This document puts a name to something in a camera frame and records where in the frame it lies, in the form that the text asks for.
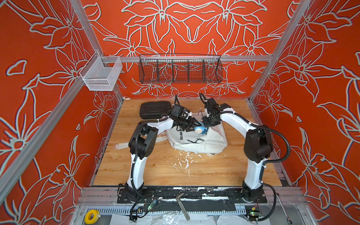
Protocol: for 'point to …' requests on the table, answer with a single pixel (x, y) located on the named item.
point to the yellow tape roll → (96, 215)
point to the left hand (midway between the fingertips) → (199, 126)
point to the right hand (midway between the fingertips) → (206, 122)
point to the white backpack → (212, 141)
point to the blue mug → (202, 129)
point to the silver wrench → (289, 221)
